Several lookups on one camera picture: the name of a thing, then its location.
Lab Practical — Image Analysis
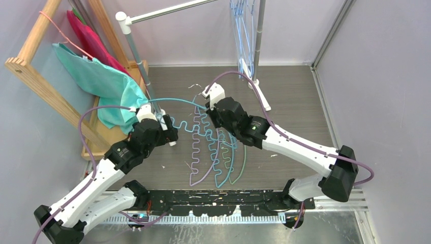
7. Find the teal wavy plastic hanger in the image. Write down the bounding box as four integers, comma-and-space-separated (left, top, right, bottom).
148, 98, 237, 149

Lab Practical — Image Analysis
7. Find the light blue wire hanger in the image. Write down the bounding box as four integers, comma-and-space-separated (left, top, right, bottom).
244, 1, 255, 77
229, 1, 244, 72
230, 1, 255, 78

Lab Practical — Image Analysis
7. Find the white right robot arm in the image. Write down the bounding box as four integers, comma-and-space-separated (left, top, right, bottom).
205, 97, 358, 209

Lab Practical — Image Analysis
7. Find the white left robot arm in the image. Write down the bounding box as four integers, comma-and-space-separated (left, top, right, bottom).
33, 114, 178, 243

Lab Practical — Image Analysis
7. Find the purple wavy plastic hanger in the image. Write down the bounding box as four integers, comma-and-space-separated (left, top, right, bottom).
189, 106, 220, 187

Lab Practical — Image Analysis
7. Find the teal cloth garment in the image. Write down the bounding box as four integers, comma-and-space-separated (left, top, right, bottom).
52, 43, 148, 134

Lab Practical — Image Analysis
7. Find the magenta cloth garment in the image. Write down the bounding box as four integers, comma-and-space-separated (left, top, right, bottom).
67, 10, 132, 79

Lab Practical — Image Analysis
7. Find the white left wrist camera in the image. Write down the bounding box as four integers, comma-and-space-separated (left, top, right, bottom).
129, 103, 157, 122

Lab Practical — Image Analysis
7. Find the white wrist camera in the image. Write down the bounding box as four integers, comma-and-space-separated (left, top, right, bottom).
201, 83, 226, 110
129, 103, 157, 122

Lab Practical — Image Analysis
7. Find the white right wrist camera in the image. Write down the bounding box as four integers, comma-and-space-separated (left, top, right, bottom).
201, 83, 226, 110

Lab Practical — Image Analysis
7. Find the wooden clothes rack frame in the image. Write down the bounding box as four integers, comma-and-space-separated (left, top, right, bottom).
5, 1, 148, 160

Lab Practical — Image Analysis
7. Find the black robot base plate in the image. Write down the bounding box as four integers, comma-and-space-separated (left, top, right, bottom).
127, 190, 316, 228

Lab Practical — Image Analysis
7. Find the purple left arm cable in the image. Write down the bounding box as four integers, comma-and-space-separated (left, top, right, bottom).
32, 105, 137, 244

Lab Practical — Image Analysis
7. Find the metal hanger rail stand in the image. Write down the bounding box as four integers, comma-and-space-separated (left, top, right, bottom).
111, 1, 270, 109

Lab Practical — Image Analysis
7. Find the pink elastic cord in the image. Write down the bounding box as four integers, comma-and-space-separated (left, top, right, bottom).
39, 11, 94, 60

